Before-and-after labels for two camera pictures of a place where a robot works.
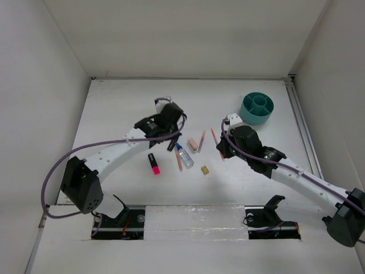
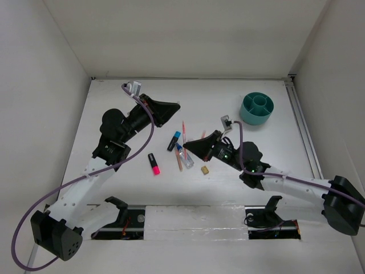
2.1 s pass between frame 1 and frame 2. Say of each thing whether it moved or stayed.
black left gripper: moved
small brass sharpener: stayed
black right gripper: moved
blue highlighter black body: stayed
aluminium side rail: stayed
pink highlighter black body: stayed
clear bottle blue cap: stayed
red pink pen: moved
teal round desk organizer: stayed
